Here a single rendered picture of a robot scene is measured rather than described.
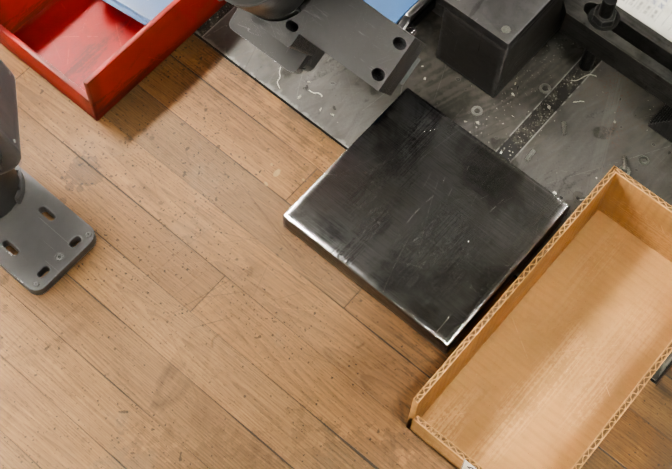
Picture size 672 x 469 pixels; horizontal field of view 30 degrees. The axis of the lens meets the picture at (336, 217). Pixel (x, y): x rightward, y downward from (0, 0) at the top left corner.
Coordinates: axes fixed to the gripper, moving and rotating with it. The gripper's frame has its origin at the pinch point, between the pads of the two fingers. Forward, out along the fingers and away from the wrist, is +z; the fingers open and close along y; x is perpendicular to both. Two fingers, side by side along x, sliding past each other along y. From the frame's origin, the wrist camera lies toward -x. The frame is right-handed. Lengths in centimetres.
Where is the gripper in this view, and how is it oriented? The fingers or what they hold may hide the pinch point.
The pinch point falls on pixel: (335, 12)
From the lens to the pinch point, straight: 100.5
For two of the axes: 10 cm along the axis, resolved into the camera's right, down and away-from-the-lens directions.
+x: -7.7, -5.9, 2.4
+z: 2.9, 0.1, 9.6
